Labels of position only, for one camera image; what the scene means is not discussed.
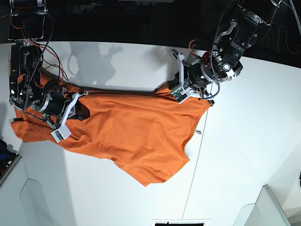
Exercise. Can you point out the white framed black panel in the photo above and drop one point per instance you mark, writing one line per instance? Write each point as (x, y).
(180, 222)

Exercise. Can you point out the white wrist camera, image left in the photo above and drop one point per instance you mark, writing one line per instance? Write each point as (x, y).
(61, 133)

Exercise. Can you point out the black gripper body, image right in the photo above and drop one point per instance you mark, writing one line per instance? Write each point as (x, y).
(195, 77)

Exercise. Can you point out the white wrist camera, image right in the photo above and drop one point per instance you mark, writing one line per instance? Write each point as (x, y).
(179, 94)

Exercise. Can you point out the orange t-shirt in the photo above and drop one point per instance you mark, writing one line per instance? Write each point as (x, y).
(143, 135)

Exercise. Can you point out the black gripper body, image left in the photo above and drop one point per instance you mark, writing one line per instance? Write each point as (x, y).
(54, 105)

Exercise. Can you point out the grey box, bottom right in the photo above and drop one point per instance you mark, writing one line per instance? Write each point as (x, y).
(266, 211)

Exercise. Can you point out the white wrist camera, image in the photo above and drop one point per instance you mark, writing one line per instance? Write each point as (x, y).
(179, 94)
(61, 133)

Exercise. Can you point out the grey tool tray, left edge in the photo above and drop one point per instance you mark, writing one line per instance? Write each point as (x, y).
(8, 160)

